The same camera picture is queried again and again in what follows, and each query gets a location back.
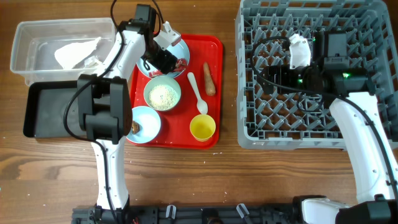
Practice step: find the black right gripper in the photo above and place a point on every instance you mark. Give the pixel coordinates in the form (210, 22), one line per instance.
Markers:
(282, 72)

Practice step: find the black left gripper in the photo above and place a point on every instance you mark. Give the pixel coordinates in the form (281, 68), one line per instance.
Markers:
(163, 65)

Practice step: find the red snack wrapper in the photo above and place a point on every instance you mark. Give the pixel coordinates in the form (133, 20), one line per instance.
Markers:
(179, 68)

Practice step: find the green bowl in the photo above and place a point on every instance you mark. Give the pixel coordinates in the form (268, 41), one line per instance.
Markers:
(162, 80)

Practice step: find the small light blue bowl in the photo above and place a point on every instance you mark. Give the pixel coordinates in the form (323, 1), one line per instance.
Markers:
(149, 125)

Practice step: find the brown food scrap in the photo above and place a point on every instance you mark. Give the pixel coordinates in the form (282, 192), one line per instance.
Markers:
(135, 127)

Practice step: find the yellow plastic cup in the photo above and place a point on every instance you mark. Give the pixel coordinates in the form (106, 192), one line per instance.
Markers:
(202, 127)

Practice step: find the white rice grains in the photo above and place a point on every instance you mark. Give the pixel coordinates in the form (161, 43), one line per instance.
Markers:
(162, 97)

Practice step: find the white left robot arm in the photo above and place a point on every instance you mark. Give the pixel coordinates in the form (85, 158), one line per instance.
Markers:
(104, 107)

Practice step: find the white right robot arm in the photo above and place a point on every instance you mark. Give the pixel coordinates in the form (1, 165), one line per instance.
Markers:
(321, 67)

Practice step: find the grey dishwasher rack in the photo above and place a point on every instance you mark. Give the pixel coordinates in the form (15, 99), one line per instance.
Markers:
(290, 121)

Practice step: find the black waste tray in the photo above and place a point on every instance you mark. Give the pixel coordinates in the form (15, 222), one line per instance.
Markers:
(45, 108)

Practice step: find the clear plastic waste bin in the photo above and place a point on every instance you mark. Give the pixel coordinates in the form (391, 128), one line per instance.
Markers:
(35, 43)

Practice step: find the large light blue plate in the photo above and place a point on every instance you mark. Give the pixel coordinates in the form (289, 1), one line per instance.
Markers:
(180, 50)

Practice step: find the red plastic tray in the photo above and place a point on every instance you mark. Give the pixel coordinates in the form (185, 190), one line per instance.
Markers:
(175, 124)

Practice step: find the brown carrot piece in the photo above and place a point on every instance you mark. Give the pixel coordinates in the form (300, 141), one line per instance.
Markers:
(209, 85)

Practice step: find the white plastic spoon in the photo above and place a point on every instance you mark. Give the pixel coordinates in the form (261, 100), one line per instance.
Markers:
(201, 104)

